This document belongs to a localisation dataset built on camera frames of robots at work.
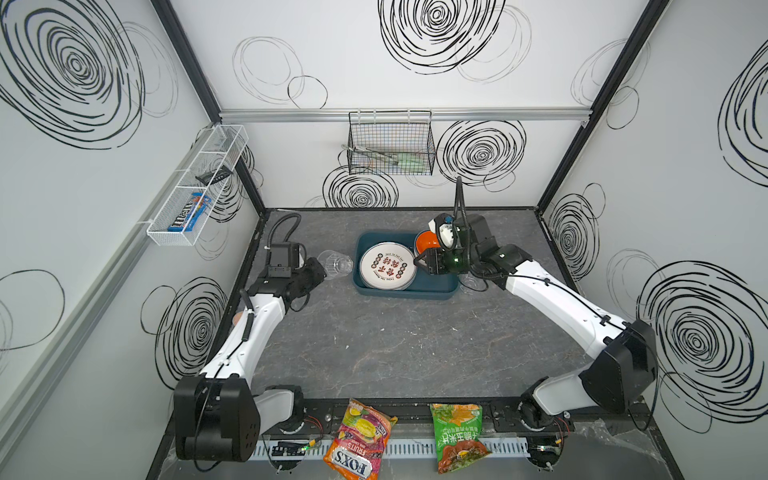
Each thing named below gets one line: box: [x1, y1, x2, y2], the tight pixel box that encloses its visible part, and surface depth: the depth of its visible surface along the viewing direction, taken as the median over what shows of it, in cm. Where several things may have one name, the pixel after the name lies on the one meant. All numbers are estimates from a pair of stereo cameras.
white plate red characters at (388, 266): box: [359, 242, 417, 291], surface depth 101 cm
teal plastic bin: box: [352, 231, 460, 300], surface depth 98 cm
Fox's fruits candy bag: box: [323, 398, 398, 480], surface depth 69 cm
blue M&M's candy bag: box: [168, 192, 212, 232], surface depth 72 cm
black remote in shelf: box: [195, 165, 233, 186], surface depth 80 cm
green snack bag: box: [430, 403, 492, 474], surface depth 69 cm
